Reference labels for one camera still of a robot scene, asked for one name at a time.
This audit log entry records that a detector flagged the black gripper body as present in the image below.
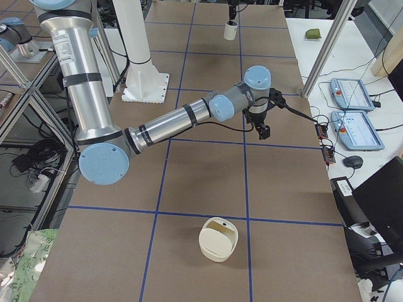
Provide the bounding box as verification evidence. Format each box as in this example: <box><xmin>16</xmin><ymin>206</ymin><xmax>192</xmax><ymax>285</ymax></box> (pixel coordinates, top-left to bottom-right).
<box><xmin>228</xmin><ymin>0</ymin><xmax>239</xmax><ymax>16</ymax></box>
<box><xmin>244</xmin><ymin>109</ymin><xmax>268</xmax><ymax>132</ymax></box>

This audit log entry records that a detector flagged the white plastic mug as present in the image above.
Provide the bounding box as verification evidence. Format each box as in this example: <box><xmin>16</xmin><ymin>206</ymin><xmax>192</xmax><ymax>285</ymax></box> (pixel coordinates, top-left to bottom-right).
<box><xmin>224</xmin><ymin>21</ymin><xmax>238</xmax><ymax>41</ymax></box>

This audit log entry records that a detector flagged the small robot arm base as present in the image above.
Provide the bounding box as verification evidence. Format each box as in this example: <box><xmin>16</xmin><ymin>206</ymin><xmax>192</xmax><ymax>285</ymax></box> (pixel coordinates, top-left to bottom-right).
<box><xmin>1</xmin><ymin>17</ymin><xmax>54</xmax><ymax>64</ymax></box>

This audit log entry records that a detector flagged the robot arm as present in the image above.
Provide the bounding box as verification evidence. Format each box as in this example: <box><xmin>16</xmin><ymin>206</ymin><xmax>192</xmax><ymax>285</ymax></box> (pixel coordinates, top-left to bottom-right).
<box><xmin>33</xmin><ymin>1</ymin><xmax>271</xmax><ymax>186</ymax></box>

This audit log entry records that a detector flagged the green cloth pouch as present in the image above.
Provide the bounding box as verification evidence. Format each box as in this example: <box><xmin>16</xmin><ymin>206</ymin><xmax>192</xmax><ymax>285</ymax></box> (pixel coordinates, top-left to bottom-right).
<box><xmin>305</xmin><ymin>28</ymin><xmax>322</xmax><ymax>40</ymax></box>

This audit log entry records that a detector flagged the lower teach pendant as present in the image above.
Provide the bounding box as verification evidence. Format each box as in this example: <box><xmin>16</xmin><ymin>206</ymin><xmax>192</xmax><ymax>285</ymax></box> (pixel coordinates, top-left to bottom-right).
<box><xmin>331</xmin><ymin>110</ymin><xmax>385</xmax><ymax>151</ymax></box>

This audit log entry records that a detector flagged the teach pendant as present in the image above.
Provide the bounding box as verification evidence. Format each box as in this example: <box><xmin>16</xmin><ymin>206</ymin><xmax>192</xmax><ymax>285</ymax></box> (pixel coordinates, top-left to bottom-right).
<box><xmin>331</xmin><ymin>110</ymin><xmax>385</xmax><ymax>151</ymax></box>
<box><xmin>330</xmin><ymin>78</ymin><xmax>375</xmax><ymax>112</ymax></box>

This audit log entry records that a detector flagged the upper teach pendant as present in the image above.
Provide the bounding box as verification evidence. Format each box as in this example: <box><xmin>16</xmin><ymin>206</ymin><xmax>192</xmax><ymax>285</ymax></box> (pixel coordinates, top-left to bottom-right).
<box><xmin>330</xmin><ymin>78</ymin><xmax>375</xmax><ymax>112</ymax></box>

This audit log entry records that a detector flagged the black computer mouse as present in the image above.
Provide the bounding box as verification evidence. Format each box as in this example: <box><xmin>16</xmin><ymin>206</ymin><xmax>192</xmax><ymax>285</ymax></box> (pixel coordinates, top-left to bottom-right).
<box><xmin>343</xmin><ymin>155</ymin><xmax>363</xmax><ymax>169</ymax></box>

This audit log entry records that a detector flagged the cream round container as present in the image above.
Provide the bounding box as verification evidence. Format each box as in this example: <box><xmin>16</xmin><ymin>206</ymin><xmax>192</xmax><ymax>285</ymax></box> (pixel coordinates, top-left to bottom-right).
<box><xmin>198</xmin><ymin>217</ymin><xmax>239</xmax><ymax>262</ymax></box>

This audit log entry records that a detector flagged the black printer device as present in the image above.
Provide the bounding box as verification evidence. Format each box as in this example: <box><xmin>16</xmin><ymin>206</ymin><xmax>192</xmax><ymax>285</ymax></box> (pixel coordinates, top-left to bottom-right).
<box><xmin>330</xmin><ymin>157</ymin><xmax>402</xmax><ymax>275</ymax></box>

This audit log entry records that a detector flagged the brown table mat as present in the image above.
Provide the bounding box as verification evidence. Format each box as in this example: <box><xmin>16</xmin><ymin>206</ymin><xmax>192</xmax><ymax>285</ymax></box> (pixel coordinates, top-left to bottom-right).
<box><xmin>31</xmin><ymin>1</ymin><xmax>361</xmax><ymax>301</ymax></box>

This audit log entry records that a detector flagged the green patterned bag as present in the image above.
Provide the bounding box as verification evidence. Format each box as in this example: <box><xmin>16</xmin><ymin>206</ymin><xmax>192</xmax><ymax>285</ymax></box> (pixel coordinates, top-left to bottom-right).
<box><xmin>1</xmin><ymin>228</ymin><xmax>58</xmax><ymax>301</ymax></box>

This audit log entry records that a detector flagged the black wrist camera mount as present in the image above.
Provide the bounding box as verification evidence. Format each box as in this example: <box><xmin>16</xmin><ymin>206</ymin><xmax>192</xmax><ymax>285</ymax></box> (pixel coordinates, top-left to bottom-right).
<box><xmin>268</xmin><ymin>88</ymin><xmax>288</xmax><ymax>109</ymax></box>

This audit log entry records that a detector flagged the white pedestal base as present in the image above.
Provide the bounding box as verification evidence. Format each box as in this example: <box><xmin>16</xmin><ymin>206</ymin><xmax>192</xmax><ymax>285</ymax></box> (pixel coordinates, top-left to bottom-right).
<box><xmin>113</xmin><ymin>0</ymin><xmax>169</xmax><ymax>103</ymax></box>

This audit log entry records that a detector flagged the aluminium frame post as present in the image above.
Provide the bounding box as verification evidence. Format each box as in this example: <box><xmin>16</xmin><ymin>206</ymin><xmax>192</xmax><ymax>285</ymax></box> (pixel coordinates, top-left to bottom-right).
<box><xmin>301</xmin><ymin>0</ymin><xmax>358</xmax><ymax>99</ymax></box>

